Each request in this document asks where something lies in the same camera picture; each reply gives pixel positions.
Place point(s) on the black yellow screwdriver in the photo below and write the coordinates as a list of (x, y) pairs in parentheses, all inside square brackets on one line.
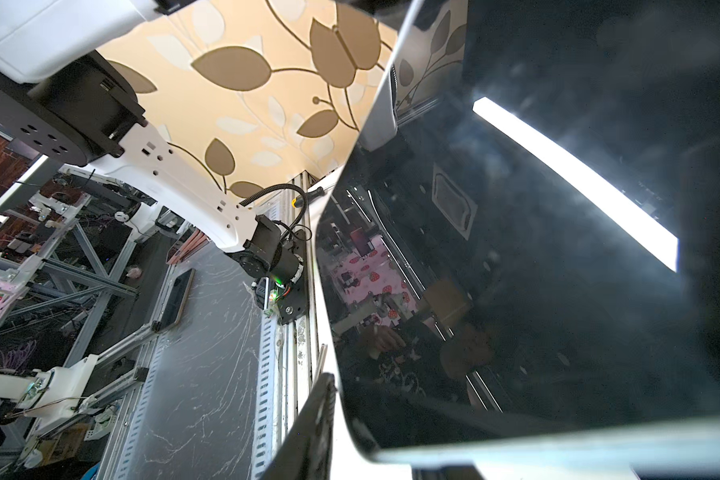
[(303, 201)]

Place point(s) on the black phone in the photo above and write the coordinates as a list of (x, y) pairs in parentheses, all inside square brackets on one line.
[(543, 178)]

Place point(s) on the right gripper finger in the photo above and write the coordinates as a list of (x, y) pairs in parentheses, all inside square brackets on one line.
[(306, 453)]

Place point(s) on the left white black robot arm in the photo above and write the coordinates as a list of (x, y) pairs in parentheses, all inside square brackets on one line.
[(66, 101)]

